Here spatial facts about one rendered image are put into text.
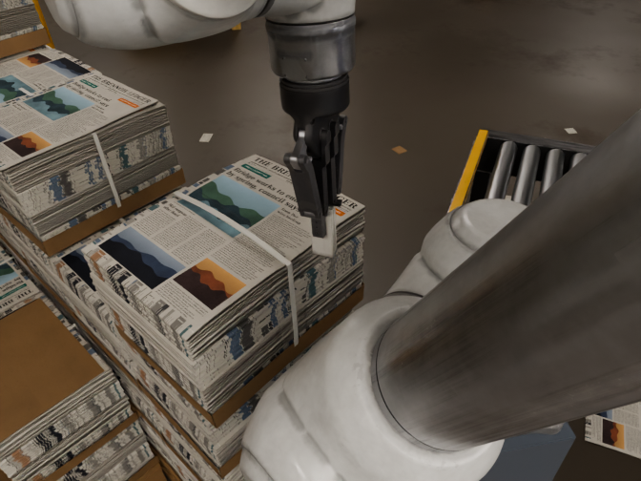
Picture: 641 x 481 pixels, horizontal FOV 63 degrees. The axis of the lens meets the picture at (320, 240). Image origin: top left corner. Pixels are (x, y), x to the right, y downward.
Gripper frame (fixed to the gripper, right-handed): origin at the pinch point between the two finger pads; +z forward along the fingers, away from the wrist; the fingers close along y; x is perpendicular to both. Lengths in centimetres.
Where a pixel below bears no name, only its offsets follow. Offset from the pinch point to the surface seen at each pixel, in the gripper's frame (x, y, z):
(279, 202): -16.2, -16.6, 8.4
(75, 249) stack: -69, -14, 29
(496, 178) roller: 13, -80, 31
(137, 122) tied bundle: -62, -35, 6
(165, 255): -26.5, 1.6, 9.4
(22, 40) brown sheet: -116, -54, -4
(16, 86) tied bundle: -101, -37, 2
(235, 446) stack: -18, 6, 49
